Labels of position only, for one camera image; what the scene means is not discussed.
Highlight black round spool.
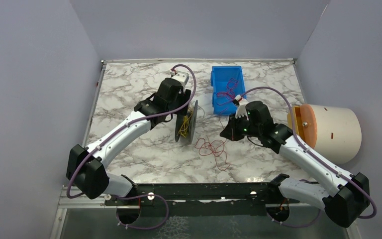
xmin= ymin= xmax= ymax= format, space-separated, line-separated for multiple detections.
xmin=175 ymin=100 xmax=198 ymax=144

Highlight red wire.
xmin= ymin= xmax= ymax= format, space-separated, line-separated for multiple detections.
xmin=194 ymin=105 xmax=236 ymax=172

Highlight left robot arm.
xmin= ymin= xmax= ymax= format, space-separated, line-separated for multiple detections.
xmin=66 ymin=73 xmax=193 ymax=199

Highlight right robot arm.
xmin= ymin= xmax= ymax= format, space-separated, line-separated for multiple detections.
xmin=220 ymin=99 xmax=371 ymax=228

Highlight blue plastic bin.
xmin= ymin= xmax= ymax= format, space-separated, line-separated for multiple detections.
xmin=210 ymin=66 xmax=246 ymax=116

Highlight white cylinder with orange lid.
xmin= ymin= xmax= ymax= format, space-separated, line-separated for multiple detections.
xmin=291 ymin=104 xmax=362 ymax=165

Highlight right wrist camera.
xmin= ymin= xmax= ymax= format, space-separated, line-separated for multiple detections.
xmin=232 ymin=95 xmax=248 ymax=119

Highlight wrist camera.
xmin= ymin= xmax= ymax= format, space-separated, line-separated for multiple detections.
xmin=232 ymin=95 xmax=248 ymax=119
xmin=170 ymin=71 xmax=189 ymax=88

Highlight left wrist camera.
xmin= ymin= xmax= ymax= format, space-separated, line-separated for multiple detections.
xmin=170 ymin=71 xmax=189 ymax=88

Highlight yellow wire on spool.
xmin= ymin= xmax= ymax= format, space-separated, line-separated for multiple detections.
xmin=177 ymin=114 xmax=193 ymax=138

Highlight red wires in bin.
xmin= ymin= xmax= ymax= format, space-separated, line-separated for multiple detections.
xmin=216 ymin=78 xmax=242 ymax=106

